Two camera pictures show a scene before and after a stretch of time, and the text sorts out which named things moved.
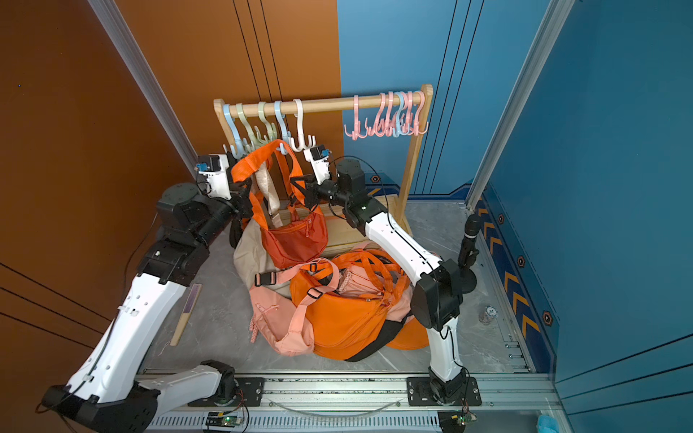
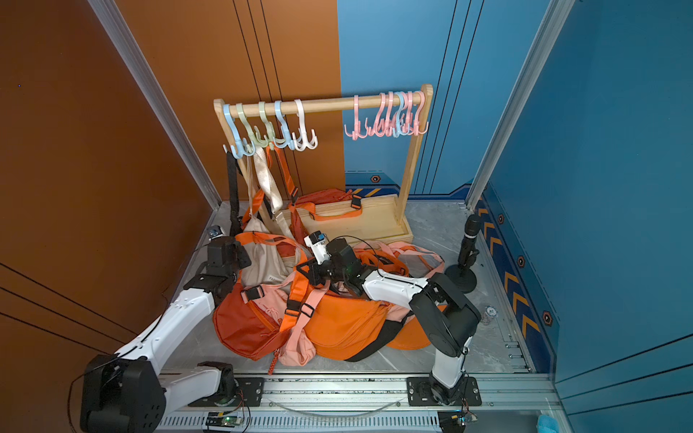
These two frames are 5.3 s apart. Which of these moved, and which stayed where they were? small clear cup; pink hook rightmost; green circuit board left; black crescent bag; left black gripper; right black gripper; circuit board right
Moved: right black gripper; left black gripper
Stayed: circuit board right; black crescent bag; green circuit board left; small clear cup; pink hook rightmost
